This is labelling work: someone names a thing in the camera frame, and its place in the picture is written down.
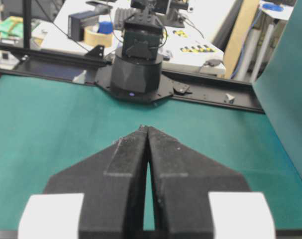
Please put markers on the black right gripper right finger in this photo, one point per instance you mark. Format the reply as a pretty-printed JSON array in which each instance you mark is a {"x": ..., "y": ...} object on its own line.
[{"x": 199, "y": 198}]

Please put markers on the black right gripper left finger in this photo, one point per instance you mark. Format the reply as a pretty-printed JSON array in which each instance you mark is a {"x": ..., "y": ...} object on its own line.
[{"x": 101, "y": 197}]

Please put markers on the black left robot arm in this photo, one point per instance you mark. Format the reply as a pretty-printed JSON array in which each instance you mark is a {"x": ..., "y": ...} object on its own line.
[{"x": 136, "y": 70}]

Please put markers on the green table mat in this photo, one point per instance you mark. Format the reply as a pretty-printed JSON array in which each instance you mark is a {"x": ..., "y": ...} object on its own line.
[{"x": 46, "y": 126}]

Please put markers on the green upright backdrop panel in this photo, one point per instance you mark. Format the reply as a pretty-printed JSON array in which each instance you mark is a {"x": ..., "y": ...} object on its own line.
[{"x": 279, "y": 88}]

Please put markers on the masking tape roll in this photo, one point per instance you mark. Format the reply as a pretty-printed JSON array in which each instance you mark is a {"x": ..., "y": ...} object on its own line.
[{"x": 94, "y": 39}]

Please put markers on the black box on desk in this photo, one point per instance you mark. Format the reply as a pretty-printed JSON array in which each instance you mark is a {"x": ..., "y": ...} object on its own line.
[{"x": 77, "y": 23}]

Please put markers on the cardboard sheet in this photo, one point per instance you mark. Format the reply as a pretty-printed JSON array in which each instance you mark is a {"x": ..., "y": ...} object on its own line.
[{"x": 238, "y": 36}]

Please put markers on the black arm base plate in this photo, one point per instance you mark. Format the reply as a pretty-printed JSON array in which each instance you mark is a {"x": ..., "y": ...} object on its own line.
[{"x": 166, "y": 89}]

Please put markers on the black aluminium frame rail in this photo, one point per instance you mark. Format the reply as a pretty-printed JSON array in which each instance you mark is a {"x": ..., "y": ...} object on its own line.
[{"x": 65, "y": 67}]

